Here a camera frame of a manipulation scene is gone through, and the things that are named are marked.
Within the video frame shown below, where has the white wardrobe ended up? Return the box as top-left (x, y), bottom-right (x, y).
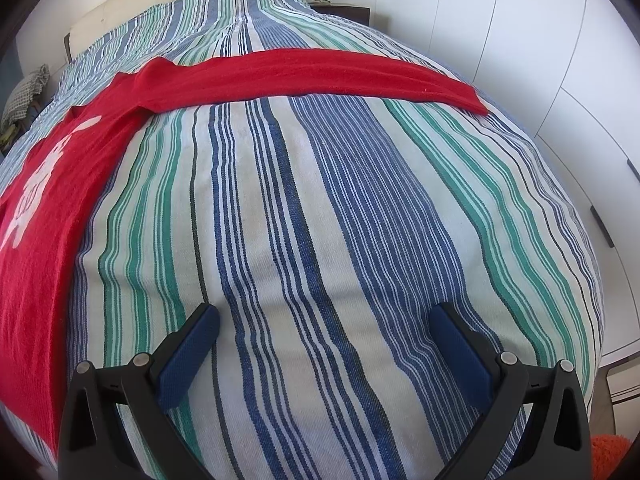
top-left (375, 0), bottom-right (640, 361)

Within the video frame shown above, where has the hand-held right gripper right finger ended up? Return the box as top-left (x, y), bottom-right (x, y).
top-left (429, 303), bottom-right (593, 480)

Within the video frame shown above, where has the pile of clothes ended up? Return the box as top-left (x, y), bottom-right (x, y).
top-left (0, 64), bottom-right (51, 153)

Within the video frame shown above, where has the red sweater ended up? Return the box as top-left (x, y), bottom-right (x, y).
top-left (0, 48), bottom-right (490, 453)

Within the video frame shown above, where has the striped bedspread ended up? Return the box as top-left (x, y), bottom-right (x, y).
top-left (0, 0), bottom-right (606, 480)

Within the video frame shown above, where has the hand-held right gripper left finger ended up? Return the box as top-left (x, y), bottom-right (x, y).
top-left (57, 303), bottom-right (221, 480)

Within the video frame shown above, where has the dark wooden nightstand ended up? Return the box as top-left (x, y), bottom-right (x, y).
top-left (310, 2), bottom-right (372, 24)

